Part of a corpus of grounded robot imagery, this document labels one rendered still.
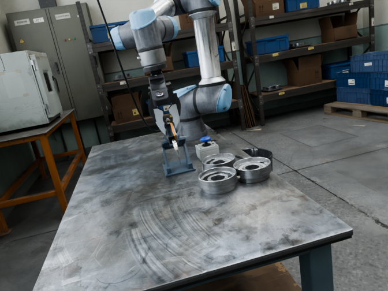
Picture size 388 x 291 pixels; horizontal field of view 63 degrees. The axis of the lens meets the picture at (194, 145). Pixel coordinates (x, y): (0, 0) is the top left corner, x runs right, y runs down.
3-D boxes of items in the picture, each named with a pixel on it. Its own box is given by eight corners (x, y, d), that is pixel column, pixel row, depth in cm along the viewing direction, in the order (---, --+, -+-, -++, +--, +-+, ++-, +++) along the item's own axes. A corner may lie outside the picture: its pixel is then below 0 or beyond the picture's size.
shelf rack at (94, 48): (246, 130, 459) (227, -20, 405) (114, 159, 428) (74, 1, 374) (234, 123, 513) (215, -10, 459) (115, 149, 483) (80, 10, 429)
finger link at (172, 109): (183, 126, 104) (174, 99, 101) (185, 130, 98) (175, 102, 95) (174, 129, 104) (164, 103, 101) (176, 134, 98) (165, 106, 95)
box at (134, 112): (149, 118, 433) (143, 90, 423) (113, 125, 421) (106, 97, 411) (145, 114, 471) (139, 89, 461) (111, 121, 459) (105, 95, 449)
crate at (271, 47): (278, 51, 490) (276, 36, 484) (290, 49, 454) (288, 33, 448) (246, 56, 482) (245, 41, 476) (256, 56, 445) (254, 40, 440)
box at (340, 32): (360, 37, 467) (359, 10, 457) (331, 42, 463) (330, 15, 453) (344, 38, 505) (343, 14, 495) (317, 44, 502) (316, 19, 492)
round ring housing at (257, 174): (252, 167, 98) (250, 155, 97) (279, 174, 89) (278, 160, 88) (227, 179, 92) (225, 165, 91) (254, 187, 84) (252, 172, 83)
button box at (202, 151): (220, 157, 112) (218, 144, 111) (201, 161, 111) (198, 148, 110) (214, 151, 120) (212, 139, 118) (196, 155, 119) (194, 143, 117)
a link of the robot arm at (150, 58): (163, 47, 89) (135, 53, 89) (167, 63, 90) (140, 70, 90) (163, 47, 96) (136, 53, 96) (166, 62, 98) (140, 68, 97)
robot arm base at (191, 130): (174, 136, 154) (170, 116, 151) (204, 130, 156) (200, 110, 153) (179, 144, 139) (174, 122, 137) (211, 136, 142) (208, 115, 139)
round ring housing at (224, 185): (237, 194, 81) (235, 179, 80) (197, 197, 84) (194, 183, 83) (239, 178, 91) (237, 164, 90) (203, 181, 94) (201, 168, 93)
